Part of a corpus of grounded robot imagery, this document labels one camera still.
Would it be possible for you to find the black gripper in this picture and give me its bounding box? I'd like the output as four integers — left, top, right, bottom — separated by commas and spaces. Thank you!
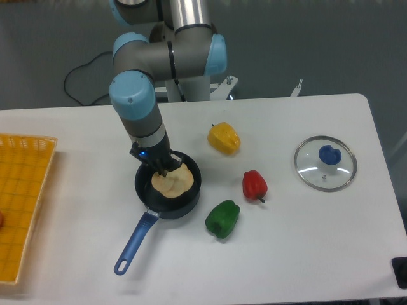
130, 139, 183, 177

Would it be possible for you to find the round flower-shaped bread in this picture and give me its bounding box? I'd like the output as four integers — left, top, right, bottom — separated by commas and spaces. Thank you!
151, 163, 195, 198

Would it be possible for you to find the dark pot with blue handle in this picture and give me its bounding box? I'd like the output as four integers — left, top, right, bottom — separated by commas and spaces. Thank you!
114, 151, 202, 275

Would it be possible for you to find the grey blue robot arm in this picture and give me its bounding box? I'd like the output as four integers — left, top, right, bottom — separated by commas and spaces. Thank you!
109, 1, 227, 175

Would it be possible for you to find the yellow bell pepper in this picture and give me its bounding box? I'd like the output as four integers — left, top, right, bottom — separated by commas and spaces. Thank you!
207, 122, 241, 156

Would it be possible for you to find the green bell pepper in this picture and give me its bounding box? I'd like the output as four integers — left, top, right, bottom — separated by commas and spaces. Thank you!
205, 200, 240, 239

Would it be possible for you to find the red bell pepper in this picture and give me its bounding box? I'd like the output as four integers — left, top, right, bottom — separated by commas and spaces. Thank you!
242, 170, 268, 203

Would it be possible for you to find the yellow woven basket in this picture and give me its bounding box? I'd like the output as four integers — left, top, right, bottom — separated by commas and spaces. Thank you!
1, 133, 58, 285

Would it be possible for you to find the glass lid with blue knob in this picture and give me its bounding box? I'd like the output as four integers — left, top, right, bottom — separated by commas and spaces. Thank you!
294, 135, 358, 192

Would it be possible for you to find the black device at table edge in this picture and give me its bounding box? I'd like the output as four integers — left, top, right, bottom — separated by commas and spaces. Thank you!
391, 257, 407, 289

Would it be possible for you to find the black cable on floor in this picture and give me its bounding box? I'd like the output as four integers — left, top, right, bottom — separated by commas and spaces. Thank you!
64, 51, 128, 107

